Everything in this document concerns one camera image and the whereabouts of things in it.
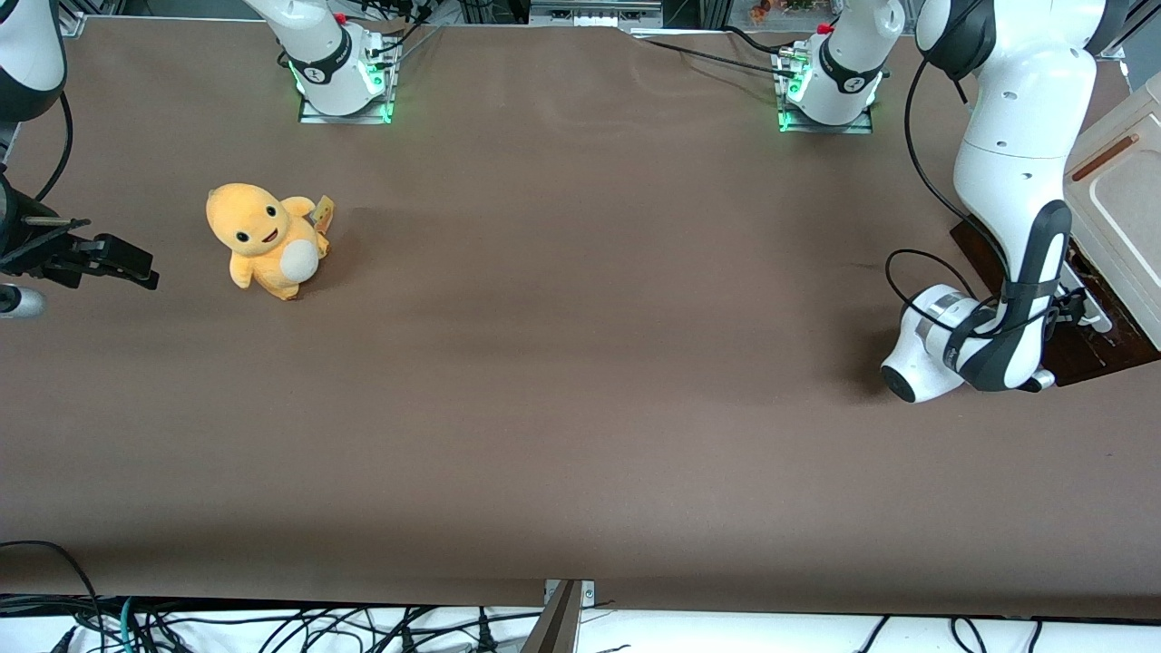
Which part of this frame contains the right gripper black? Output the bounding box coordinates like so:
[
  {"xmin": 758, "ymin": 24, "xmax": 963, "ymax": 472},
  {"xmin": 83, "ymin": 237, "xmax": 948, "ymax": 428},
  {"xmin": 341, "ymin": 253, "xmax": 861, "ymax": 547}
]
[{"xmin": 0, "ymin": 172, "xmax": 161, "ymax": 291}]

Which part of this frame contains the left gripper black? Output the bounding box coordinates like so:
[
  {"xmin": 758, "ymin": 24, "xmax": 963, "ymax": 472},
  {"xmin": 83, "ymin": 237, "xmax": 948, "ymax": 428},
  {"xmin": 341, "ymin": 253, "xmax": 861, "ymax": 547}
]
[{"xmin": 1050, "ymin": 288, "xmax": 1091, "ymax": 330}]

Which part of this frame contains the brown wooden drawer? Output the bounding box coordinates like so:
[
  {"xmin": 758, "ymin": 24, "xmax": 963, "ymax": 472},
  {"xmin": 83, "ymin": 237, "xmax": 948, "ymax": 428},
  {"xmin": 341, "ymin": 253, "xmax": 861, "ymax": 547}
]
[{"xmin": 1066, "ymin": 238, "xmax": 1161, "ymax": 353}]

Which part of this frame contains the cream drawer front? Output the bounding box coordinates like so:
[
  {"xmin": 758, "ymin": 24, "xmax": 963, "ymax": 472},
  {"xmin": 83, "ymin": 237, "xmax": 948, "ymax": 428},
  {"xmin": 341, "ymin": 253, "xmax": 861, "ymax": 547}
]
[{"xmin": 1066, "ymin": 136, "xmax": 1161, "ymax": 350}]

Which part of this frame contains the dark wooden base board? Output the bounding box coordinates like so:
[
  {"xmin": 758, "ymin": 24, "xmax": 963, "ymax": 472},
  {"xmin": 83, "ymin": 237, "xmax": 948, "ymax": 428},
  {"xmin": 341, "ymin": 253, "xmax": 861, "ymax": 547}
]
[{"xmin": 951, "ymin": 218, "xmax": 1161, "ymax": 388}]

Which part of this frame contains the yellow plush toy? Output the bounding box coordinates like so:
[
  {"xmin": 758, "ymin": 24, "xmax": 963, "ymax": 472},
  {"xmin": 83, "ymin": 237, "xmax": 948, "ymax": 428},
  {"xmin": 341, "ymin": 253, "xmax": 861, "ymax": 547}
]
[{"xmin": 205, "ymin": 182, "xmax": 333, "ymax": 302}]

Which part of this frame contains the brown wooden bar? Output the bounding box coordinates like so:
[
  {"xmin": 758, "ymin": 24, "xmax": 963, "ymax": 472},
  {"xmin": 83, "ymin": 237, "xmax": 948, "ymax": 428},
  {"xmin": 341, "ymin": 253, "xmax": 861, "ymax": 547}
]
[{"xmin": 1070, "ymin": 133, "xmax": 1140, "ymax": 182}]

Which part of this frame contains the beige plastic bin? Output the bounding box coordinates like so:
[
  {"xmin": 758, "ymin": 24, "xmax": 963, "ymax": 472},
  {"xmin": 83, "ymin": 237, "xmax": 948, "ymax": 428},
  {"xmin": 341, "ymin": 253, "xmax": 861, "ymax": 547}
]
[{"xmin": 1061, "ymin": 71, "xmax": 1161, "ymax": 350}]

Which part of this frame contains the gray metal box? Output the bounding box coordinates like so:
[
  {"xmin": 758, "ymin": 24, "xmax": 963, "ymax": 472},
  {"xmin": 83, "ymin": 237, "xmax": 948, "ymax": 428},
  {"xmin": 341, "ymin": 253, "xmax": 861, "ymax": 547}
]
[{"xmin": 529, "ymin": 0, "xmax": 665, "ymax": 27}]

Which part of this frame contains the wooden beam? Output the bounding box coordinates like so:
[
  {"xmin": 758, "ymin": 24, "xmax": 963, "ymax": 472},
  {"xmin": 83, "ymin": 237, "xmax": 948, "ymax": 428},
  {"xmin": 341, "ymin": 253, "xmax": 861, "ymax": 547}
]
[{"xmin": 522, "ymin": 580, "xmax": 583, "ymax": 653}]

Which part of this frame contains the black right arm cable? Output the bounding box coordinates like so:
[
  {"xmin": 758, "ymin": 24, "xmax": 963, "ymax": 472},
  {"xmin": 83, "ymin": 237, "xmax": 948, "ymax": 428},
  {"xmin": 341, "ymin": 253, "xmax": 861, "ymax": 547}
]
[{"xmin": 34, "ymin": 91, "xmax": 73, "ymax": 202}]

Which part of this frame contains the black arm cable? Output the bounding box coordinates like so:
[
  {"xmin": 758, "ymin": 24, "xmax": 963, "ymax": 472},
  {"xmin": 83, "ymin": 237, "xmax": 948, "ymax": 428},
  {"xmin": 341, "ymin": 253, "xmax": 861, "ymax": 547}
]
[
  {"xmin": 34, "ymin": 91, "xmax": 73, "ymax": 202},
  {"xmin": 884, "ymin": 54, "xmax": 1008, "ymax": 341}
]

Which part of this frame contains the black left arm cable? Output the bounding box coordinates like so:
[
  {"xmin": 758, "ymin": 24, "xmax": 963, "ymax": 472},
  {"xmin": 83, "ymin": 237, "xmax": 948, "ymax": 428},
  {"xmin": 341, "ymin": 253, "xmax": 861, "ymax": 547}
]
[{"xmin": 884, "ymin": 54, "xmax": 1008, "ymax": 341}]

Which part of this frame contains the green cable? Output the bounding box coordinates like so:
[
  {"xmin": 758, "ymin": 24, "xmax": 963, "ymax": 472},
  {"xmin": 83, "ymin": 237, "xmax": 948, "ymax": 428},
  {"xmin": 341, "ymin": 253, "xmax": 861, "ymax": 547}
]
[{"xmin": 116, "ymin": 597, "xmax": 146, "ymax": 653}]

